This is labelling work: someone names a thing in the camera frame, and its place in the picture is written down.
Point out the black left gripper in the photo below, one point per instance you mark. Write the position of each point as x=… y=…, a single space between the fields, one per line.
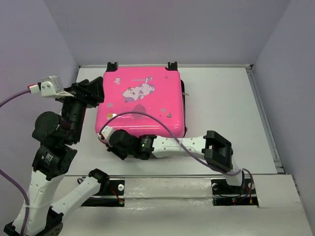
x=80 y=90

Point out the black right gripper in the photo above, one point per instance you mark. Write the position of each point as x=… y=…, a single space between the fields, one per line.
x=114 y=147

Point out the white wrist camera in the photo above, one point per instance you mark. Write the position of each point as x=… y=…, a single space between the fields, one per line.
x=50 y=87
x=105 y=133

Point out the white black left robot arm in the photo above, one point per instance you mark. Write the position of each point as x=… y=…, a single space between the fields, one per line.
x=56 y=133

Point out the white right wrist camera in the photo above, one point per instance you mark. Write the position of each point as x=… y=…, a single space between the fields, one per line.
x=105 y=133

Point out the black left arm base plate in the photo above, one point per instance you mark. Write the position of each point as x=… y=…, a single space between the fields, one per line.
x=108 y=196

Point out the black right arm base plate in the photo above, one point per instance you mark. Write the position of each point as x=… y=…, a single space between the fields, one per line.
x=226 y=195

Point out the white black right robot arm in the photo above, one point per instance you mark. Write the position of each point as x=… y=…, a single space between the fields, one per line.
x=212 y=149

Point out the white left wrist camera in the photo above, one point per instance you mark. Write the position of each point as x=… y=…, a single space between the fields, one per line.
x=50 y=87

